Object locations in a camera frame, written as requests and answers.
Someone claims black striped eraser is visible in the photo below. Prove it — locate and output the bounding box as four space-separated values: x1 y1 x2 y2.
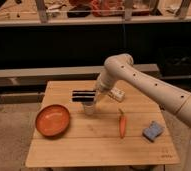
72 90 96 102

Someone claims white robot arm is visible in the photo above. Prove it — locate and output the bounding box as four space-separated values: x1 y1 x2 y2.
96 54 191 171

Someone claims white bottle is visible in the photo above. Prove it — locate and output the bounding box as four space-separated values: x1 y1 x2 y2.
108 88 125 102

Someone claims orange carrot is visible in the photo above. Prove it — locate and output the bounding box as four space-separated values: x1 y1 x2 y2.
119 109 126 139

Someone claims wooden table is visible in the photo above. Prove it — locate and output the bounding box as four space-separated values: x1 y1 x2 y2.
26 81 179 168

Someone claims orange plate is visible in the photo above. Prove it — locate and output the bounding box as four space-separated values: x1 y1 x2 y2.
35 104 70 137

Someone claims blue sponge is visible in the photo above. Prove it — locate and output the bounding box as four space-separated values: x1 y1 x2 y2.
142 121 164 142

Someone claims black vertical cable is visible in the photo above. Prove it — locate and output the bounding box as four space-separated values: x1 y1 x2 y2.
122 16 127 56

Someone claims metal rail beam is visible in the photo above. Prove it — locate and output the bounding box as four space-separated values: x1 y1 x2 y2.
0 63 160 88

